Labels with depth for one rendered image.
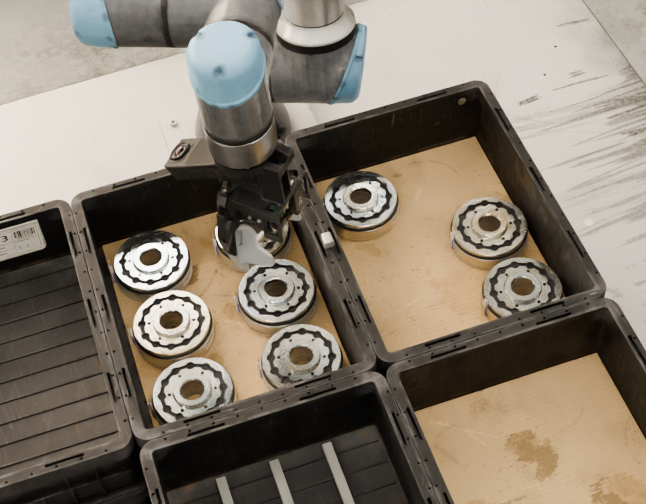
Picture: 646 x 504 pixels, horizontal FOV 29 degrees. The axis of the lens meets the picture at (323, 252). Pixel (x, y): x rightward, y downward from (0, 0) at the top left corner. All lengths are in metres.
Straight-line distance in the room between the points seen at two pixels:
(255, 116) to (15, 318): 0.59
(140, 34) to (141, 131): 0.75
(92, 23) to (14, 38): 2.04
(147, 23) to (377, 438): 0.58
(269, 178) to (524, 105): 0.81
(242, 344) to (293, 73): 0.42
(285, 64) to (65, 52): 1.55
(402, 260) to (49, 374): 0.49
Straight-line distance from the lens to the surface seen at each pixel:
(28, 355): 1.70
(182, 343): 1.62
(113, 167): 2.04
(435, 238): 1.73
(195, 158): 1.42
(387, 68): 2.14
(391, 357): 1.50
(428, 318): 1.65
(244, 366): 1.62
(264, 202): 1.38
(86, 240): 1.67
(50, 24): 3.40
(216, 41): 1.25
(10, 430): 1.64
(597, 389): 1.61
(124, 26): 1.35
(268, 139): 1.32
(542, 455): 1.55
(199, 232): 1.76
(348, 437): 1.56
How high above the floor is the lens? 2.19
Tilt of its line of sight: 53 degrees down
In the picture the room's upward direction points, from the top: 6 degrees counter-clockwise
